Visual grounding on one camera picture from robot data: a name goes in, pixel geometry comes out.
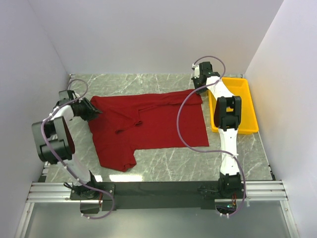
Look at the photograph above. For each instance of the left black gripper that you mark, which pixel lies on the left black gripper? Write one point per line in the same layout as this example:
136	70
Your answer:
90	111

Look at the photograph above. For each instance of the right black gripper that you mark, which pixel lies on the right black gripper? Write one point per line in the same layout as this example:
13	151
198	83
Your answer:
195	81

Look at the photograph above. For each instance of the yellow plastic tray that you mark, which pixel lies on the yellow plastic tray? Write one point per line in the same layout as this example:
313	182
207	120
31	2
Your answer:
244	107

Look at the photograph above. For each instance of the red t shirt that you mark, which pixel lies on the red t shirt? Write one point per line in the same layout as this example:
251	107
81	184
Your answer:
147	121

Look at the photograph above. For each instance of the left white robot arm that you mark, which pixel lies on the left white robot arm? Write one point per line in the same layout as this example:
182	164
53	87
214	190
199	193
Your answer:
55	145

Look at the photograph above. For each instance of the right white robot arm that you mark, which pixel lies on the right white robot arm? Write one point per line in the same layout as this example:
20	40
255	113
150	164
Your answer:
227	118

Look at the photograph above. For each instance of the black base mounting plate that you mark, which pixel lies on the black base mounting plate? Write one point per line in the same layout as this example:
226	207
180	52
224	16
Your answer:
111	196

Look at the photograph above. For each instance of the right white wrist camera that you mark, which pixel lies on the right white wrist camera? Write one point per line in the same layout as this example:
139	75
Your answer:
196	69

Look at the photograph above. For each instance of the aluminium frame rail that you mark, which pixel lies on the aluminium frame rail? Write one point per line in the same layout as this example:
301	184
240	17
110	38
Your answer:
42	192

